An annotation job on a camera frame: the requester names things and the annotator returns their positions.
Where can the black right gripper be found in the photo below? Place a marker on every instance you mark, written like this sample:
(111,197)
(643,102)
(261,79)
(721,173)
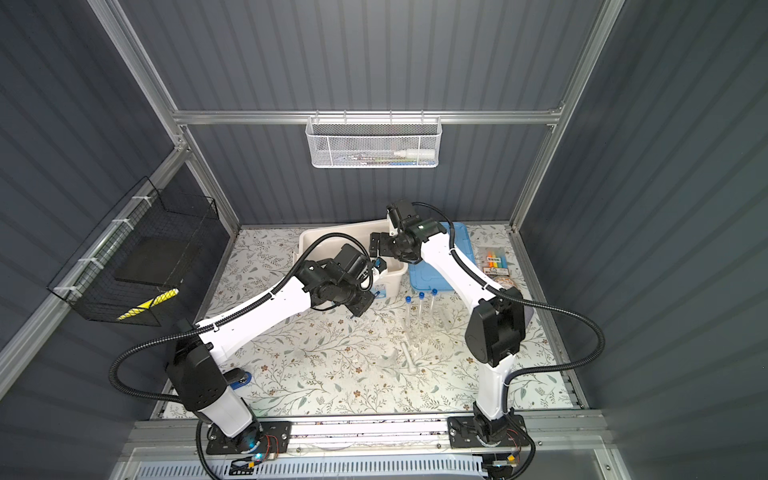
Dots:
(375,237)

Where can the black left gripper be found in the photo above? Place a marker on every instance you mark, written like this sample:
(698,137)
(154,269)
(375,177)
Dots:
(361,308)

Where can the blue capped test tube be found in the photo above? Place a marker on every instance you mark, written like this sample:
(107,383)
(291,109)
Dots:
(431,303)
(420,306)
(409,312)

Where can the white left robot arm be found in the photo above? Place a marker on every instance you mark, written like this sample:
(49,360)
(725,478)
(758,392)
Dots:
(194,366)

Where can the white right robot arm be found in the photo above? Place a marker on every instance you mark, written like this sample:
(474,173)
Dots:
(497,320)

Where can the blue plastic box lid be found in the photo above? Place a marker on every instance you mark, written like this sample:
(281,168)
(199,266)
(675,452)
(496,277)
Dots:
(426,277)

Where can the white bottle in basket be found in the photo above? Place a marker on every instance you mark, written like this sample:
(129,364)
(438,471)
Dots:
(417,155)

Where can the white ceramic pestle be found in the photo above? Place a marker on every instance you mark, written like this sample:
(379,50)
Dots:
(409,353)

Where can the colourful pH paper pack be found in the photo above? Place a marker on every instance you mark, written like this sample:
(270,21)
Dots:
(494,261)

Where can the blue object at table edge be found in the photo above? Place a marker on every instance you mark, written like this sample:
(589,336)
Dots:
(237,378)

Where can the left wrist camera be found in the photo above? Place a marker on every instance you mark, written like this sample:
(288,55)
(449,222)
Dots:
(379,266)

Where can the white wire mesh basket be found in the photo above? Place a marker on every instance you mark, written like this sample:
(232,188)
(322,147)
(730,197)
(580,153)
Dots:
(369,144)

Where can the black wire wall basket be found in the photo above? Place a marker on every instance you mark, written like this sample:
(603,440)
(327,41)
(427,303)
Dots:
(155,266)

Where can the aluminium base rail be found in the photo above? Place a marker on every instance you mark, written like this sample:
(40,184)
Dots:
(346,434)

